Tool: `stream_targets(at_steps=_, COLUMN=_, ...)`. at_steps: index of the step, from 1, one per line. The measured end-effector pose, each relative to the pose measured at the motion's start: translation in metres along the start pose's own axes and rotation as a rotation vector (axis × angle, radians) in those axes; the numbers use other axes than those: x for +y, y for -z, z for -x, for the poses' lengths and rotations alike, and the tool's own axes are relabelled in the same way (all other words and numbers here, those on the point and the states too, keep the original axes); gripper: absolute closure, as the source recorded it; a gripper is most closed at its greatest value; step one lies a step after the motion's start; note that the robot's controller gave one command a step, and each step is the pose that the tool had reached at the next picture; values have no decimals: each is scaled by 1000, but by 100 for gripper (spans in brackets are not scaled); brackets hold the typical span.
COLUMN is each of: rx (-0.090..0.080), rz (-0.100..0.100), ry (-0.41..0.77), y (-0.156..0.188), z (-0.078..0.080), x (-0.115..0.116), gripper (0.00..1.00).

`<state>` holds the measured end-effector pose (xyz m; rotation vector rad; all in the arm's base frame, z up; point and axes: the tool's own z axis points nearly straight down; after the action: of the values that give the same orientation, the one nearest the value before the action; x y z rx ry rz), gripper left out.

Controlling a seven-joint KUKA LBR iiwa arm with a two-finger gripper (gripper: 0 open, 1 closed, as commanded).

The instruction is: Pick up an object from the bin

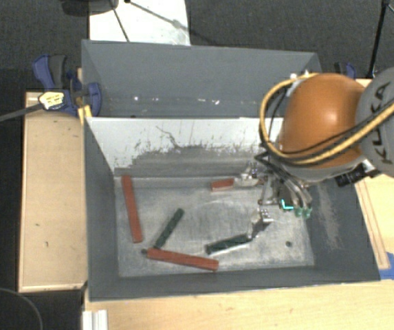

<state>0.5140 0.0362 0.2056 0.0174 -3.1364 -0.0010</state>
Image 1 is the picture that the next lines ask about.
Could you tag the pale wood board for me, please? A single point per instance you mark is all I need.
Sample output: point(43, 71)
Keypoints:
point(52, 198)

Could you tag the black cylinder on white bracket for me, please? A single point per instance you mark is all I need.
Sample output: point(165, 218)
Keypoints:
point(353, 175)

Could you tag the red-brown flat block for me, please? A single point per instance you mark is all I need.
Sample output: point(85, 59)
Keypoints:
point(222, 184)
point(183, 259)
point(132, 208)

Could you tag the dark green flat block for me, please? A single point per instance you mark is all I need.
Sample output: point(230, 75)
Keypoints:
point(227, 243)
point(170, 228)

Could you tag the grey metal bin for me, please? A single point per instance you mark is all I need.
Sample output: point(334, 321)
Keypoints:
point(196, 81)

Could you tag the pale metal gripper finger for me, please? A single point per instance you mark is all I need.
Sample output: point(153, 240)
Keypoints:
point(259, 223)
point(250, 178)

